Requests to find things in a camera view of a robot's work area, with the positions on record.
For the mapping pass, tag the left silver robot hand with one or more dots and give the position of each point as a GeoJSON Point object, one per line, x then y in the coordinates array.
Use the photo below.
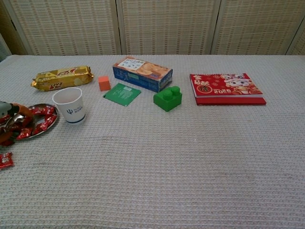
{"type": "Point", "coordinates": [6, 107]}

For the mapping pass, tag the red candy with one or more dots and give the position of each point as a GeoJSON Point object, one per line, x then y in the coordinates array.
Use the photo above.
{"type": "Point", "coordinates": [6, 161]}
{"type": "Point", "coordinates": [23, 134]}
{"type": "Point", "coordinates": [37, 111]}
{"type": "Point", "coordinates": [3, 120]}
{"type": "Point", "coordinates": [50, 109]}
{"type": "Point", "coordinates": [51, 119]}
{"type": "Point", "coordinates": [40, 127]}

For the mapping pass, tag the round steel plate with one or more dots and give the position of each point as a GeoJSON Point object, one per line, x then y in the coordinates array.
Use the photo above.
{"type": "Point", "coordinates": [29, 124]}

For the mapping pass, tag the white paper cup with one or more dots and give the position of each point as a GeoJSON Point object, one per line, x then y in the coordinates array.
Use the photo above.
{"type": "Point", "coordinates": [71, 112]}

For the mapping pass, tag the gold biscuit packet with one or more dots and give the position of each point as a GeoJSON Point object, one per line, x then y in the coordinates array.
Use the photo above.
{"type": "Point", "coordinates": [62, 78]}

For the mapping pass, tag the brown wooden screen panel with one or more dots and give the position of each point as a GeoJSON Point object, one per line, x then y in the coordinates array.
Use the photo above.
{"type": "Point", "coordinates": [9, 35]}

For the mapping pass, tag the orange cube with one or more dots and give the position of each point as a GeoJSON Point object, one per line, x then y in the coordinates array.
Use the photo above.
{"type": "Point", "coordinates": [104, 84]}

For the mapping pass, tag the woven folding screen panel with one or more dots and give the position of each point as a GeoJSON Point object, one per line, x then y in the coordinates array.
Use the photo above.
{"type": "Point", "coordinates": [299, 45]}
{"type": "Point", "coordinates": [69, 26]}
{"type": "Point", "coordinates": [255, 26]}
{"type": "Point", "coordinates": [166, 26]}

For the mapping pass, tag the green foil sachet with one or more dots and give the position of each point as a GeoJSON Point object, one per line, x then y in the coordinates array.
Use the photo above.
{"type": "Point", "coordinates": [121, 94]}

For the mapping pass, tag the blue orange cookie box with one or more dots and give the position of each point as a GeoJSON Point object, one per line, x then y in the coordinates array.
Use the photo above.
{"type": "Point", "coordinates": [140, 74]}

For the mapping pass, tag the green building block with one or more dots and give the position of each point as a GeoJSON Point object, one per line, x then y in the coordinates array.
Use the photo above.
{"type": "Point", "coordinates": [166, 100]}

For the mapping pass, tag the white woven tablecloth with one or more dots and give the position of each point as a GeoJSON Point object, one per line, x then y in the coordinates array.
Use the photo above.
{"type": "Point", "coordinates": [166, 167]}

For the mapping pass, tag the red 2026 desk calendar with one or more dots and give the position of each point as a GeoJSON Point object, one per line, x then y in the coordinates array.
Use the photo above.
{"type": "Point", "coordinates": [224, 88]}

